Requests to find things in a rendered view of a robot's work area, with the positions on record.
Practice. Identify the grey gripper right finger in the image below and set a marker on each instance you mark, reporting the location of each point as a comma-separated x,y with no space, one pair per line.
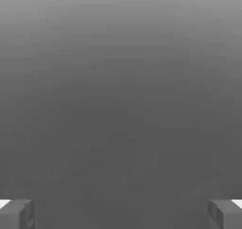
229,214

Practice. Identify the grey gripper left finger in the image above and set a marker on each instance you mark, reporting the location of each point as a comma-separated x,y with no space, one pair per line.
13,214

